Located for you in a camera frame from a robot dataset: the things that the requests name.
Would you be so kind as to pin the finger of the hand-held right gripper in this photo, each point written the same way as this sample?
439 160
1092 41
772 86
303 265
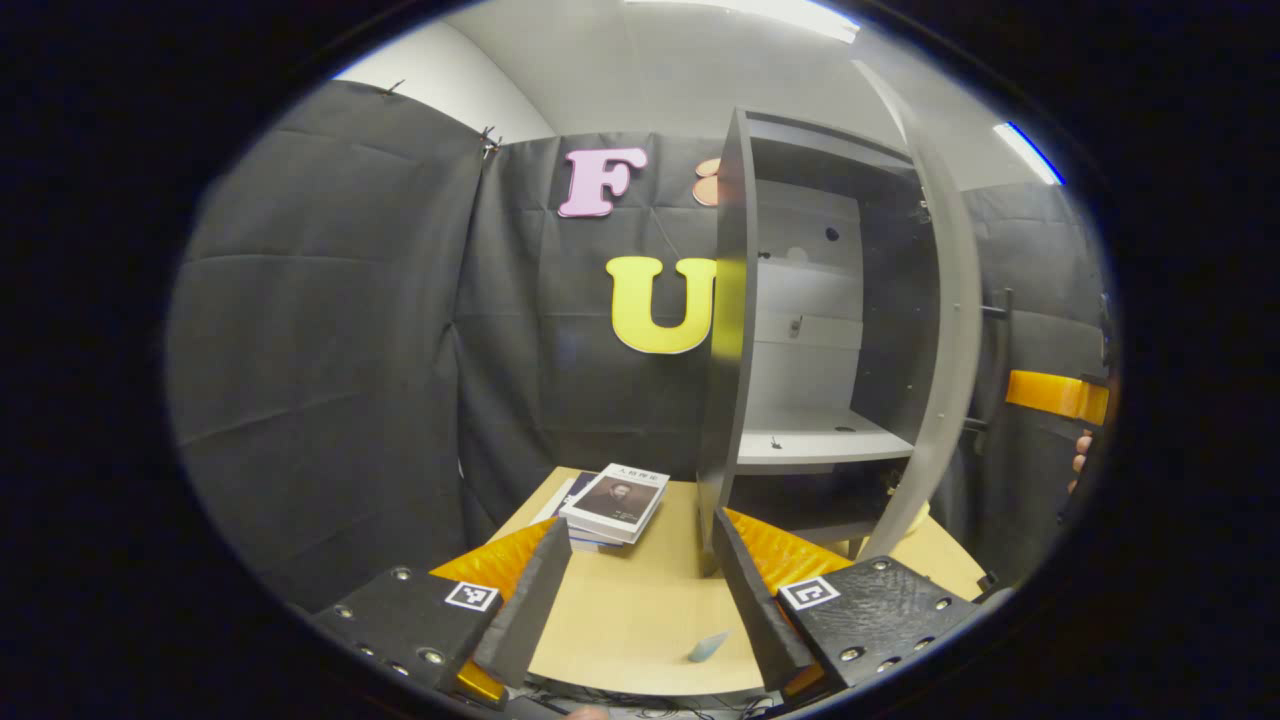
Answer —
1055 395

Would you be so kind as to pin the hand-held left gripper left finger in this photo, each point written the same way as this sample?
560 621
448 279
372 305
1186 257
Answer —
525 610

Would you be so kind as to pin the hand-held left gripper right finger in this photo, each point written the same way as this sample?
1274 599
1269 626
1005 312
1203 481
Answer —
760 610

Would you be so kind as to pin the white blue tube bottle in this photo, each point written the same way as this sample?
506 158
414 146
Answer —
709 647

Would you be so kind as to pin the dark grey cabinet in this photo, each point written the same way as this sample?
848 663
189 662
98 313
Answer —
725 350

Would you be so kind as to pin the yellow plush toy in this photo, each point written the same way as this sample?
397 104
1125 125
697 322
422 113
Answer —
920 518

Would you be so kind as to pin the black backdrop cloth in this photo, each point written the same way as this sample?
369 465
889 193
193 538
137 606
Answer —
330 330

